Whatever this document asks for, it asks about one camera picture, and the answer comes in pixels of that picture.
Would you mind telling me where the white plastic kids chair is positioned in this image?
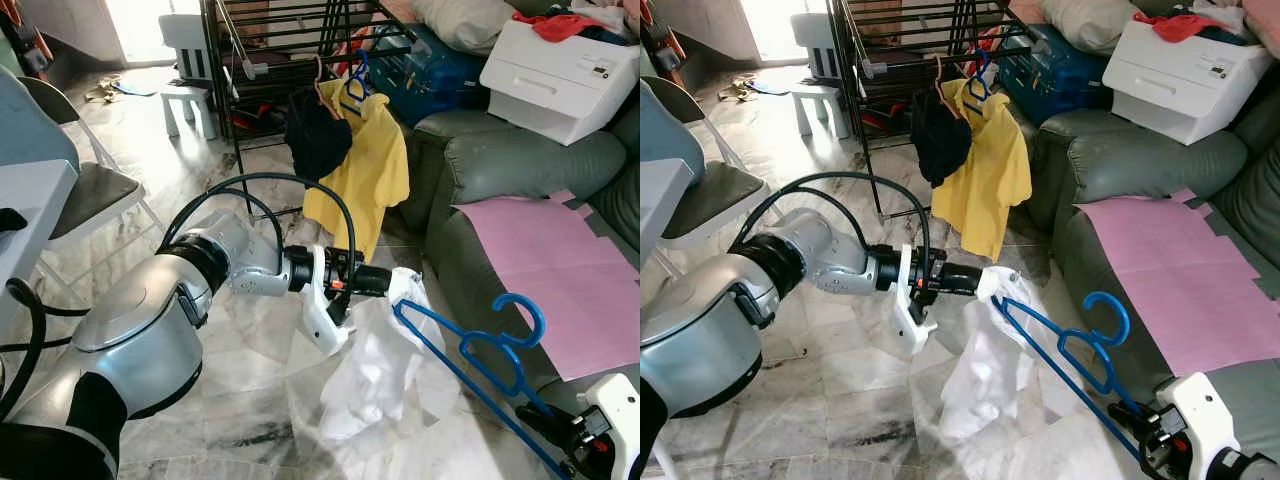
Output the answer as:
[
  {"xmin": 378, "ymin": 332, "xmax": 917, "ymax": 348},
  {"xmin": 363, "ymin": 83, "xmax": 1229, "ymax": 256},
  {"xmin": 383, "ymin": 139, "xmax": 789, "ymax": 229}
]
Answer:
[
  {"xmin": 790, "ymin": 13, "xmax": 843, "ymax": 141},
  {"xmin": 157, "ymin": 13, "xmax": 218, "ymax": 141}
]

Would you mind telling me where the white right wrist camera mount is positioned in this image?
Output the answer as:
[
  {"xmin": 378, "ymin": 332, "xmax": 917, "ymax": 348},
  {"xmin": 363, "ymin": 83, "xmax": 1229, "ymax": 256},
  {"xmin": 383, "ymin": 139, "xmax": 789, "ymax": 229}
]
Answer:
[
  {"xmin": 1168, "ymin": 372, "xmax": 1246, "ymax": 480},
  {"xmin": 583, "ymin": 372, "xmax": 641, "ymax": 480}
]

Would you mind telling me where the orange broom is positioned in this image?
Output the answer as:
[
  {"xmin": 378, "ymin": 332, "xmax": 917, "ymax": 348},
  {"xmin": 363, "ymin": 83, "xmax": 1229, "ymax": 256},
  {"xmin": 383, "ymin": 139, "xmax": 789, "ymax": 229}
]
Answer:
[
  {"xmin": 640, "ymin": 0, "xmax": 681, "ymax": 71},
  {"xmin": 0, "ymin": 0, "xmax": 58, "ymax": 79}
]

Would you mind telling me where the beige pillow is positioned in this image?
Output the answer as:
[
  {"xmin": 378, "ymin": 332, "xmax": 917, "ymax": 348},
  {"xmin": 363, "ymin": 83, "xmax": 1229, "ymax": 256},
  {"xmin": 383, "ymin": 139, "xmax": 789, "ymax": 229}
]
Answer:
[
  {"xmin": 1037, "ymin": 0, "xmax": 1151, "ymax": 56},
  {"xmin": 410, "ymin": 0, "xmax": 523, "ymax": 56}
]

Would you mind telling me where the light blue folding table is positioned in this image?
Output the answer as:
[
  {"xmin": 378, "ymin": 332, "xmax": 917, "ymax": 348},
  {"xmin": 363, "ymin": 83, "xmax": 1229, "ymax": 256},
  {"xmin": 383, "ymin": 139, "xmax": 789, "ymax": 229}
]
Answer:
[
  {"xmin": 0, "ymin": 158, "xmax": 80, "ymax": 346},
  {"xmin": 640, "ymin": 158, "xmax": 696, "ymax": 291}
]

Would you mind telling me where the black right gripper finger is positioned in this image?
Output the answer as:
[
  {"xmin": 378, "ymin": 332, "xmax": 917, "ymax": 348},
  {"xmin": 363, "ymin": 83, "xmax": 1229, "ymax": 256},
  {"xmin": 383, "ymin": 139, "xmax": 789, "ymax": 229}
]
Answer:
[
  {"xmin": 1108, "ymin": 398, "xmax": 1156, "ymax": 446},
  {"xmin": 513, "ymin": 398, "xmax": 571, "ymax": 446}
]

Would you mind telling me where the light blue chair cushion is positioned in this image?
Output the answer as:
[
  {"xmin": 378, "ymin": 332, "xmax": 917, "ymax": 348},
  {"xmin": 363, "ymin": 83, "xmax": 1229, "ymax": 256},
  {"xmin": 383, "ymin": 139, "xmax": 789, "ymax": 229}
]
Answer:
[
  {"xmin": 0, "ymin": 68, "xmax": 81, "ymax": 179},
  {"xmin": 640, "ymin": 78, "xmax": 706, "ymax": 181}
]

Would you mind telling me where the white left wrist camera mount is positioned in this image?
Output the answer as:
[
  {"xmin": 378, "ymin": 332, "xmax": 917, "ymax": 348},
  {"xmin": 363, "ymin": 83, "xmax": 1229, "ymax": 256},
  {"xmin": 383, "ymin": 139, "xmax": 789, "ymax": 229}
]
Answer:
[
  {"xmin": 893, "ymin": 243, "xmax": 941, "ymax": 358},
  {"xmin": 298, "ymin": 245, "xmax": 353, "ymax": 358}
]

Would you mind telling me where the yellow shirt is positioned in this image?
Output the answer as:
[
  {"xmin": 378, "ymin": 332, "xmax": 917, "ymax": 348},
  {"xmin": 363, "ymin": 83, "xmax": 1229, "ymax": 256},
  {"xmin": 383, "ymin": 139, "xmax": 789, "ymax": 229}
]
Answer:
[
  {"xmin": 930, "ymin": 77, "xmax": 1034, "ymax": 263},
  {"xmin": 302, "ymin": 77, "xmax": 412, "ymax": 264}
]

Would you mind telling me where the grey folding chair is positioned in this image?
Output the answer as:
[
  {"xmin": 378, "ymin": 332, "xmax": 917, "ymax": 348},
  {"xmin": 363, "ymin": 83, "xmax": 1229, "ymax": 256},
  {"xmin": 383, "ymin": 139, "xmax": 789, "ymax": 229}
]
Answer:
[
  {"xmin": 645, "ymin": 75, "xmax": 791, "ymax": 251},
  {"xmin": 18, "ymin": 75, "xmax": 168, "ymax": 243}
]

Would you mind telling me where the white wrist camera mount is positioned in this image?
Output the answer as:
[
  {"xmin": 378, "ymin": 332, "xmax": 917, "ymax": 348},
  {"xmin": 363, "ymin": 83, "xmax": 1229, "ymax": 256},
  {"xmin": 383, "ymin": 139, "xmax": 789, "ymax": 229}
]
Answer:
[
  {"xmin": 893, "ymin": 243, "xmax": 941, "ymax": 358},
  {"xmin": 1168, "ymin": 372, "xmax": 1246, "ymax": 480},
  {"xmin": 298, "ymin": 245, "xmax": 353, "ymax": 358},
  {"xmin": 583, "ymin": 372, "xmax": 641, "ymax": 480}
]

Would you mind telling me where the pink plastic hanger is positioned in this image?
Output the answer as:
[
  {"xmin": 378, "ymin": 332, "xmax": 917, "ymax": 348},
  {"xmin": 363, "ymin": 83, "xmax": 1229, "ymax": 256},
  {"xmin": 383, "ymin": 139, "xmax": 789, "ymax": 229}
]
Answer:
[
  {"xmin": 930, "ymin": 55, "xmax": 966, "ymax": 116},
  {"xmin": 310, "ymin": 55, "xmax": 347, "ymax": 119}
]

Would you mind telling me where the black metal drying rack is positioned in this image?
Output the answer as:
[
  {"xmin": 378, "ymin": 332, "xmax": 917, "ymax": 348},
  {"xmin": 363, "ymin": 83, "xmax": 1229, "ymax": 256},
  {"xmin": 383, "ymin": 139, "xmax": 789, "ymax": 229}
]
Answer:
[
  {"xmin": 198, "ymin": 0, "xmax": 426, "ymax": 219},
  {"xmin": 828, "ymin": 0, "xmax": 1051, "ymax": 219}
]

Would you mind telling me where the blue suitcase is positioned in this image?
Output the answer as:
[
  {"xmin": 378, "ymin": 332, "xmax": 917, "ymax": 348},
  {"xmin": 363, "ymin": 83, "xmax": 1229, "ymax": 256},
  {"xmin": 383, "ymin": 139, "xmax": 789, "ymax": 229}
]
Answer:
[
  {"xmin": 997, "ymin": 24, "xmax": 1113, "ymax": 126},
  {"xmin": 372, "ymin": 24, "xmax": 493, "ymax": 129}
]

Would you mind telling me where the red cloth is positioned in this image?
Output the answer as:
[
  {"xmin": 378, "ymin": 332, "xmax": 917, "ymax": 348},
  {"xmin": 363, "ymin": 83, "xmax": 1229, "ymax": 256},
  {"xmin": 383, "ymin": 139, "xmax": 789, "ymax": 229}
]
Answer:
[
  {"xmin": 512, "ymin": 8, "xmax": 593, "ymax": 44},
  {"xmin": 1133, "ymin": 8, "xmax": 1216, "ymax": 44}
]

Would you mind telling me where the dark navy shirt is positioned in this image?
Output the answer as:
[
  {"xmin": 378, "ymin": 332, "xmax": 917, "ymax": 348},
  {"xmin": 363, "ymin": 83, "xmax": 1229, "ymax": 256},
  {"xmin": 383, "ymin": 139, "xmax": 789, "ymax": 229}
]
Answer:
[
  {"xmin": 284, "ymin": 87, "xmax": 355, "ymax": 184},
  {"xmin": 908, "ymin": 87, "xmax": 974, "ymax": 188}
]

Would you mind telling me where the blue plastic hanger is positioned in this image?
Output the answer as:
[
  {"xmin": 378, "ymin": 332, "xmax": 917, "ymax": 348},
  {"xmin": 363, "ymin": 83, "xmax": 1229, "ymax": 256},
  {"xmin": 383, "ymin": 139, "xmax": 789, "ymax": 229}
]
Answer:
[
  {"xmin": 962, "ymin": 48, "xmax": 996, "ymax": 119},
  {"xmin": 390, "ymin": 292, "xmax": 573, "ymax": 480},
  {"xmin": 338, "ymin": 50, "xmax": 375, "ymax": 119},
  {"xmin": 992, "ymin": 290, "xmax": 1151, "ymax": 466}
]

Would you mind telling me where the white shirt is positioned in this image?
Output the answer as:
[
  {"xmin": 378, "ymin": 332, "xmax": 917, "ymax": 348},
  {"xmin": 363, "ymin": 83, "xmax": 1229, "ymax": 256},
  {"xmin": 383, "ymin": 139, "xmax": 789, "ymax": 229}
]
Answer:
[
  {"xmin": 937, "ymin": 265, "xmax": 1063, "ymax": 446},
  {"xmin": 317, "ymin": 266, "xmax": 463, "ymax": 448}
]

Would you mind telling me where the dark green sofa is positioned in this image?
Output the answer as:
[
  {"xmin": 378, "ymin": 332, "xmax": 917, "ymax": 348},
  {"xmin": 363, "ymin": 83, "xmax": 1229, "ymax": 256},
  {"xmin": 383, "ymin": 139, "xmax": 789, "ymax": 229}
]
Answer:
[
  {"xmin": 1025, "ymin": 55, "xmax": 1280, "ymax": 480},
  {"xmin": 398, "ymin": 55, "xmax": 641, "ymax": 480}
]

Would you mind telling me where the pink mat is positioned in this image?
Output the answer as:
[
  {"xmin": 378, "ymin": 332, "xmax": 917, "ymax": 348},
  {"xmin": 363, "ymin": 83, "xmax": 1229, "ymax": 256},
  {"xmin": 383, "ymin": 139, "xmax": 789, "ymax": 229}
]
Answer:
[
  {"xmin": 452, "ymin": 189, "xmax": 641, "ymax": 384},
  {"xmin": 1075, "ymin": 188, "xmax": 1263, "ymax": 379}
]

